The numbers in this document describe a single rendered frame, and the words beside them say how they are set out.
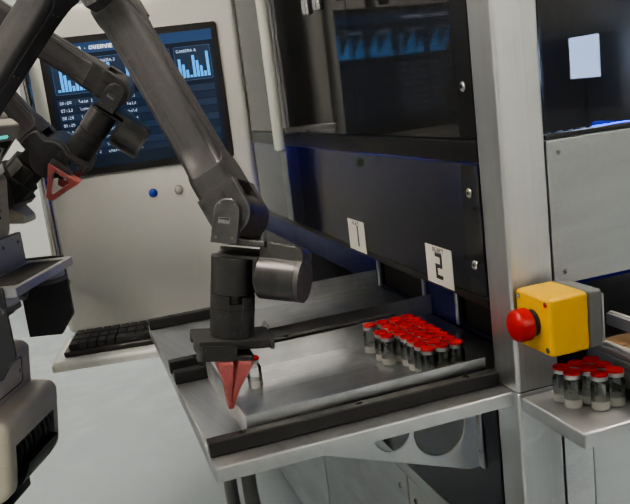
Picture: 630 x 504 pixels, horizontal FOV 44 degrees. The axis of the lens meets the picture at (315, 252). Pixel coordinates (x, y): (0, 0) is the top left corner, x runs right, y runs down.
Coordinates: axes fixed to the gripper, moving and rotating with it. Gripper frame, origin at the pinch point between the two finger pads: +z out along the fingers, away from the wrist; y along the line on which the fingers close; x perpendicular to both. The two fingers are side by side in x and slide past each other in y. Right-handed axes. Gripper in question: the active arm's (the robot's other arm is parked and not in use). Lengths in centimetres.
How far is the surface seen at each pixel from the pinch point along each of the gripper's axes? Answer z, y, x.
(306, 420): 0.2, 8.3, -7.6
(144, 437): 94, 1, 214
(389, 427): 0.9, 18.5, -10.0
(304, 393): 1.5, 11.4, 5.3
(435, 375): -3.6, 26.9, -4.4
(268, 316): 1, 15, 48
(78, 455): 98, -25, 210
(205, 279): 2, 8, 88
